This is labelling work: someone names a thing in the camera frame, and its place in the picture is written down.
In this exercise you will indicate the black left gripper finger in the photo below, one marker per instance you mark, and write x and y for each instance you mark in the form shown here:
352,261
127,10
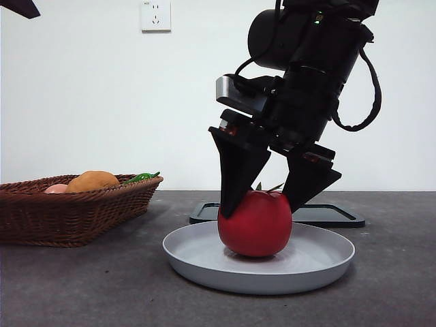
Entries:
20,7

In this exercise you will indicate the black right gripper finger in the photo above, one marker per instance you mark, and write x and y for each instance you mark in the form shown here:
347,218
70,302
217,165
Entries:
306,180
238,170

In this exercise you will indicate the red tomato with green calyx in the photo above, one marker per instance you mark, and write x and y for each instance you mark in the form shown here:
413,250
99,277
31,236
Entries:
255,228

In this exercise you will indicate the black rectangular tray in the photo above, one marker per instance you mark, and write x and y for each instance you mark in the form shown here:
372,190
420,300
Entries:
327,214

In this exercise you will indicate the pale grey round plate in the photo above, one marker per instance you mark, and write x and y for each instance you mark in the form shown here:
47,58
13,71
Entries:
306,269

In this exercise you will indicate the green chili pepper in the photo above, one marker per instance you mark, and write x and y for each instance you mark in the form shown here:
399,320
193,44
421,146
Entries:
141,178

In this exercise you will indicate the yellow-brown potato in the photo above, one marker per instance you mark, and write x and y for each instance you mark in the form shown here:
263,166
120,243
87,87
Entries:
92,181

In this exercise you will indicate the brown wicker basket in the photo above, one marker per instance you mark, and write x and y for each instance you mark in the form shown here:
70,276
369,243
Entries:
68,218

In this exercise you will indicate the pink-beige egg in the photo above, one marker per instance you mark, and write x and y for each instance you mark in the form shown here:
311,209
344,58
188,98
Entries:
56,189

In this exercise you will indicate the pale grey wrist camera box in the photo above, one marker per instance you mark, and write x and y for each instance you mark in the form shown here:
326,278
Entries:
225,88

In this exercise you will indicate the white wall socket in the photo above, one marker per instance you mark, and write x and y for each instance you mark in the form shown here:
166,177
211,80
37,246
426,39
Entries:
156,15

